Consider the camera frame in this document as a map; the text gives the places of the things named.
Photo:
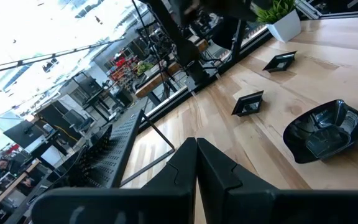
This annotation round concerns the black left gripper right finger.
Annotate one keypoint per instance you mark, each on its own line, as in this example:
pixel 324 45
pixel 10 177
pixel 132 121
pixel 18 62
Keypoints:
pixel 259 205

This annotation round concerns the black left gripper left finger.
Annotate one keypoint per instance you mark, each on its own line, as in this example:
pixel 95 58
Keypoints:
pixel 120 205

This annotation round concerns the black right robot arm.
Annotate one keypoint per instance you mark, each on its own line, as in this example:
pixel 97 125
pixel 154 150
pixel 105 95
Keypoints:
pixel 179 37

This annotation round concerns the black perforated metal shelf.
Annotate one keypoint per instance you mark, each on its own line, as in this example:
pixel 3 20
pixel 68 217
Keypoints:
pixel 117 149

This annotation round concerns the black wavy square bowl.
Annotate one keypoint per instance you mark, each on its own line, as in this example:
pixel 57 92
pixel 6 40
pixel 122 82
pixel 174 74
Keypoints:
pixel 323 137

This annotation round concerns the black computer monitor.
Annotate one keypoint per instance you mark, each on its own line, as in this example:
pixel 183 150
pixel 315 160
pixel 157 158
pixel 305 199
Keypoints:
pixel 22 133

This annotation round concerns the person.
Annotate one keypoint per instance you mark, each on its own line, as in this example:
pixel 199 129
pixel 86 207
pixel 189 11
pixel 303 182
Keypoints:
pixel 3 165

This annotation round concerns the wooden background desk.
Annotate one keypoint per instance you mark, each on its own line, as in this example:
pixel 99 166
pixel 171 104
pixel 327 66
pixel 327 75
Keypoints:
pixel 154 82

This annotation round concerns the small green background plant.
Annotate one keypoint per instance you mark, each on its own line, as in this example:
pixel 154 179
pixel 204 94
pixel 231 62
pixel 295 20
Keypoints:
pixel 143 68

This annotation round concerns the green plant in white pot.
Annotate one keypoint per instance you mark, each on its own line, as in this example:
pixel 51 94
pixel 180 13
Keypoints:
pixel 286 29

